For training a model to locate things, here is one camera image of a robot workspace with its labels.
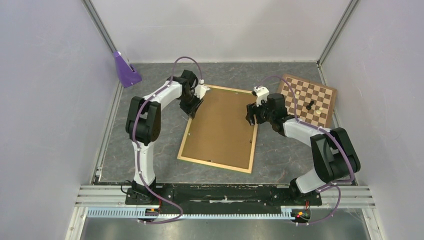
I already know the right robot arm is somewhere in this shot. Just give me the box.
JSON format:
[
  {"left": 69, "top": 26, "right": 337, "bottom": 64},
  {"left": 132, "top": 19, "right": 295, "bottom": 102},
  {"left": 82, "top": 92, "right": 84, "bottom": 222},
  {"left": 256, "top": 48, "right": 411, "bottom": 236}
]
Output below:
[{"left": 245, "top": 92, "right": 361, "bottom": 204}]

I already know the light wooden picture frame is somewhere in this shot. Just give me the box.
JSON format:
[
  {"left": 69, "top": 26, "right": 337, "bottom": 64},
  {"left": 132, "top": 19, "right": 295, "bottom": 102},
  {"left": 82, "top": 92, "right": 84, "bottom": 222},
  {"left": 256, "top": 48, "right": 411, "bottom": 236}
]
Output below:
[{"left": 177, "top": 84, "right": 259, "bottom": 174}]

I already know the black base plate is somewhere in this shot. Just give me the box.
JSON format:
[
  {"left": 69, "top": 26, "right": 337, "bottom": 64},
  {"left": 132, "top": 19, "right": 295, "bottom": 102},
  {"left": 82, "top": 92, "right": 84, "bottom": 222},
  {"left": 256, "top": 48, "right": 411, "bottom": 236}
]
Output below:
[{"left": 125, "top": 183, "right": 322, "bottom": 215}]

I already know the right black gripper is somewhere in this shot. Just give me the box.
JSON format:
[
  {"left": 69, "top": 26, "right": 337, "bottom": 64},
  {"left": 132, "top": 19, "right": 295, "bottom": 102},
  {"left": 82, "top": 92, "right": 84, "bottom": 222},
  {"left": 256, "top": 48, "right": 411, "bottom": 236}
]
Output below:
[{"left": 245, "top": 97, "right": 275, "bottom": 126}]

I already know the white slotted cable duct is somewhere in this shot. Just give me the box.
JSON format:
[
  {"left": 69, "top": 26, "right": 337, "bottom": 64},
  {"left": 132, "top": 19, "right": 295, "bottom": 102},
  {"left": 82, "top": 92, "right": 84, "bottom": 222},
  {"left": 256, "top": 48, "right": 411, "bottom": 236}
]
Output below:
[{"left": 87, "top": 207, "right": 299, "bottom": 220}]

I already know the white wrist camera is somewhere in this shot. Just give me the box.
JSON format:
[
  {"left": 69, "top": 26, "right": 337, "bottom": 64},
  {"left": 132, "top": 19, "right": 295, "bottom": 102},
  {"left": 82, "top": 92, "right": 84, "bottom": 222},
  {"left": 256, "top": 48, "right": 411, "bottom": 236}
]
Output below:
[
  {"left": 194, "top": 79, "right": 210, "bottom": 100},
  {"left": 252, "top": 85, "right": 270, "bottom": 107}
]

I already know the brown frame backing board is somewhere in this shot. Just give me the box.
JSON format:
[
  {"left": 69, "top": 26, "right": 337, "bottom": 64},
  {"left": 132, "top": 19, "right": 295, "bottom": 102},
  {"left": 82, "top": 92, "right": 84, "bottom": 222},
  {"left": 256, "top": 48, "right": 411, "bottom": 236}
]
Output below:
[{"left": 181, "top": 87, "right": 257, "bottom": 170}]

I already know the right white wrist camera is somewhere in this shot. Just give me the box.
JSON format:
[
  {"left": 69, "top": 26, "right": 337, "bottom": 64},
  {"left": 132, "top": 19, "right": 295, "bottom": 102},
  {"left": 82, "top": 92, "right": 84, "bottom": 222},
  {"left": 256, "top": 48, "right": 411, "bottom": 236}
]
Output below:
[{"left": 252, "top": 85, "right": 270, "bottom": 107}]

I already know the wooden chessboard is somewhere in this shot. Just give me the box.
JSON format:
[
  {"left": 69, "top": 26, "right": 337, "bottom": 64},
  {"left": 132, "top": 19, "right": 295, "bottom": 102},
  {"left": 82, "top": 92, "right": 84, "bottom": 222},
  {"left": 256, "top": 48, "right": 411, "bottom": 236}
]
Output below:
[{"left": 277, "top": 74, "right": 338, "bottom": 128}]

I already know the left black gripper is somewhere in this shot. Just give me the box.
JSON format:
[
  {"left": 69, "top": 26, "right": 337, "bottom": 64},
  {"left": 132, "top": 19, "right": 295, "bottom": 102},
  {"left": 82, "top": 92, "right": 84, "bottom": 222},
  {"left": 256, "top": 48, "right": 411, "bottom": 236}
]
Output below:
[{"left": 179, "top": 91, "right": 204, "bottom": 119}]

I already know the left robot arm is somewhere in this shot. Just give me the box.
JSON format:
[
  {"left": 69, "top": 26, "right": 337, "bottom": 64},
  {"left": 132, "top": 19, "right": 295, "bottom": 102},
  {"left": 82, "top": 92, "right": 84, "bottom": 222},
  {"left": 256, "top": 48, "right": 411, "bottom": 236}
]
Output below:
[{"left": 125, "top": 70, "right": 210, "bottom": 204}]

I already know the black chess piece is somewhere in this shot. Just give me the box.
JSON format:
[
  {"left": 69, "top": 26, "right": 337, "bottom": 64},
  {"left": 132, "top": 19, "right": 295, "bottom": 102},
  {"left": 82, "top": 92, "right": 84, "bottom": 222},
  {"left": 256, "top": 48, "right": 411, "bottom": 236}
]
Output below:
[{"left": 306, "top": 100, "right": 315, "bottom": 110}]

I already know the purple plastic stand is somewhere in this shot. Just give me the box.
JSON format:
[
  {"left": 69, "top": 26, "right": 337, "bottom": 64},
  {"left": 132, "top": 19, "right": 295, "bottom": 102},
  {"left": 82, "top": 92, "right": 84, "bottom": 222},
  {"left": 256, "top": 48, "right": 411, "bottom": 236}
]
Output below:
[{"left": 113, "top": 51, "right": 142, "bottom": 88}]

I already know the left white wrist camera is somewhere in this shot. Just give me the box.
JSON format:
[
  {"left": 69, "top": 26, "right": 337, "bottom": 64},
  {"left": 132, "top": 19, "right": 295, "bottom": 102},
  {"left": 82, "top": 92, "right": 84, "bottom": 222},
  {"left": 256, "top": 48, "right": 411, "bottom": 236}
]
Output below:
[{"left": 194, "top": 79, "right": 210, "bottom": 100}]

